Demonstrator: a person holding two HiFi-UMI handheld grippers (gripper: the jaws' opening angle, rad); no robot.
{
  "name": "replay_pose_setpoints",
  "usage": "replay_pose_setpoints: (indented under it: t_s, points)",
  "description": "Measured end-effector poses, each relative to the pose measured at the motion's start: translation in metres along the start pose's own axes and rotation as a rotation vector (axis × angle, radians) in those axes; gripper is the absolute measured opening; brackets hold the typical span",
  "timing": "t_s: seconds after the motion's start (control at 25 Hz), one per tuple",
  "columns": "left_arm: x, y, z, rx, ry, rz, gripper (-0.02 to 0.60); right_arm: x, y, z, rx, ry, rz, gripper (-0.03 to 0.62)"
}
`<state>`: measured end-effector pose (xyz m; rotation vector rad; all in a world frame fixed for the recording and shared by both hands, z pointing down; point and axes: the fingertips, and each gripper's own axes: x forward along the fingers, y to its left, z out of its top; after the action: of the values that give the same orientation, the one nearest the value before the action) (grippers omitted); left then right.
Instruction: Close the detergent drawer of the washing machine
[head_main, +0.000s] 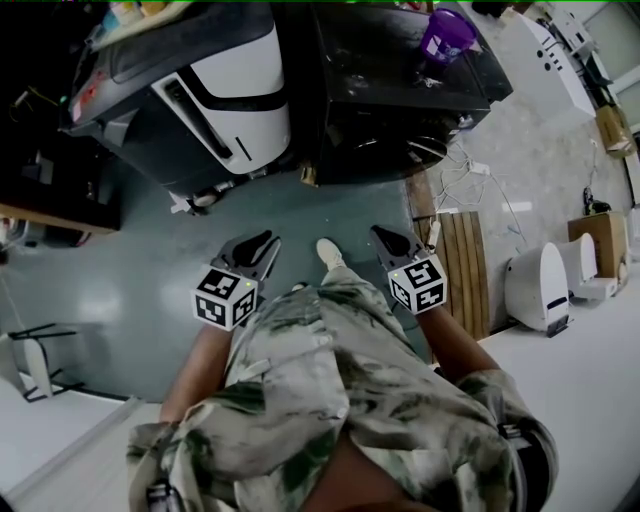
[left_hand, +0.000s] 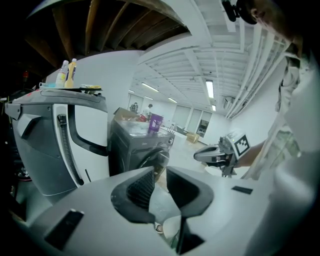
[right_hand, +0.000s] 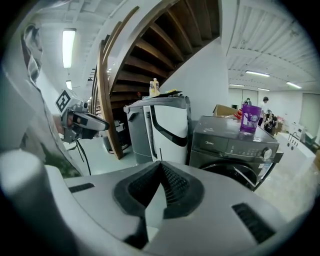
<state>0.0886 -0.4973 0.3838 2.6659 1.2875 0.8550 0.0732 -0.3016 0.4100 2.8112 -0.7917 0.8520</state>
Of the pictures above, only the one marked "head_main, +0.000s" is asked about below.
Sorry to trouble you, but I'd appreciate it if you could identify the white slanted cabinet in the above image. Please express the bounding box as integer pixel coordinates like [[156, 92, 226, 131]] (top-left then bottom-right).
[[513, 10, 597, 127]]

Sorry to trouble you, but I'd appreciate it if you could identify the black washing machine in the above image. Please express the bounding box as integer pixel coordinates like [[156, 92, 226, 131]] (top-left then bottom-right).
[[299, 0, 515, 187]]

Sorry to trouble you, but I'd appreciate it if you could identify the white boxy machine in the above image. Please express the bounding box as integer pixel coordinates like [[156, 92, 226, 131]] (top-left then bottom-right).
[[548, 6, 599, 57]]

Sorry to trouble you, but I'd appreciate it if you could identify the black metal floor stand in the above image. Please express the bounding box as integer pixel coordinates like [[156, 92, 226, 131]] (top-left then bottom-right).
[[6, 322, 87, 402]]

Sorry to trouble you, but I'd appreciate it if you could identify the small white rounded device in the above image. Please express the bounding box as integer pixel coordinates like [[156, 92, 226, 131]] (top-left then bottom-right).
[[556, 231, 632, 302]]

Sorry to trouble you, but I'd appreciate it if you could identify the person's right forearm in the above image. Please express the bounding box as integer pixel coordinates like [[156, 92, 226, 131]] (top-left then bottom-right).
[[415, 303, 502, 386]]

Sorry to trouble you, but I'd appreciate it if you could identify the wooden desk with dark gear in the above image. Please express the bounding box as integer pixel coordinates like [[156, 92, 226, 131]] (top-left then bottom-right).
[[0, 144, 124, 237]]

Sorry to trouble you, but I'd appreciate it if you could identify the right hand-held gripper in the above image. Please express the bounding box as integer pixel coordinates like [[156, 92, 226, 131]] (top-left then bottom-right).
[[369, 224, 448, 316]]

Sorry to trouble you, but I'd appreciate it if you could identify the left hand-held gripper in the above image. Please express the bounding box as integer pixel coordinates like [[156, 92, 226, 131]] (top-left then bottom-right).
[[190, 229, 283, 332]]

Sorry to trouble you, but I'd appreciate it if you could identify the black shoulder bag strap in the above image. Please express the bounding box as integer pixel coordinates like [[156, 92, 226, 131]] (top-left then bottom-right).
[[497, 418, 557, 512]]

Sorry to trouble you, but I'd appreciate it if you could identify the flat cardboard box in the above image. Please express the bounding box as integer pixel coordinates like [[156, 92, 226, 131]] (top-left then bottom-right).
[[593, 103, 640, 160]]

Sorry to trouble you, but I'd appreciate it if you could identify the wooden slat pallet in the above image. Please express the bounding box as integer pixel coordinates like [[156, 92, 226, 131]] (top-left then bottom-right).
[[433, 209, 492, 342]]

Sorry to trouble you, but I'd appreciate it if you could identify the large white rounded device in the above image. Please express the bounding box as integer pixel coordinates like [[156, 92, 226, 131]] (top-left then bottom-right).
[[503, 241, 572, 339]]

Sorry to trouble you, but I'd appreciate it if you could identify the person's left forearm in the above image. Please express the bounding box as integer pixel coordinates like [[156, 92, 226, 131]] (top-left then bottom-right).
[[158, 319, 237, 426]]

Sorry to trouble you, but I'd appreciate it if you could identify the person's camouflage clothing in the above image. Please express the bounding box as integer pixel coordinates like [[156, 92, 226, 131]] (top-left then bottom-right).
[[124, 267, 560, 512]]

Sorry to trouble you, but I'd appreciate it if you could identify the person's white shoe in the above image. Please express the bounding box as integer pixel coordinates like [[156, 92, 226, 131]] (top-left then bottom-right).
[[315, 237, 347, 272]]

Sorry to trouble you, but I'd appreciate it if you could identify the white cable bundle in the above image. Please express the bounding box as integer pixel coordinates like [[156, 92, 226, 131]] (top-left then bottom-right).
[[433, 142, 524, 237]]

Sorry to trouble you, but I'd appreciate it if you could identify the brown cardboard box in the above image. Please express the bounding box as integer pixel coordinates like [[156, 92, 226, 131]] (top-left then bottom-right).
[[566, 210, 630, 281]]

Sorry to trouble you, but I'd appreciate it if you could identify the black and white appliance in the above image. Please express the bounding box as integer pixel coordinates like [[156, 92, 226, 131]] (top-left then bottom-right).
[[58, 0, 294, 217]]

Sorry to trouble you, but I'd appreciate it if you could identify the purple plastic bucket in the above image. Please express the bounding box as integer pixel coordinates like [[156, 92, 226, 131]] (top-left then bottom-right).
[[418, 6, 479, 70]]

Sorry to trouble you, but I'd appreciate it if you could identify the narrow wooden board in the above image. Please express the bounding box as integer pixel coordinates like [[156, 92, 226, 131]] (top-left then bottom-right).
[[403, 168, 437, 242]]

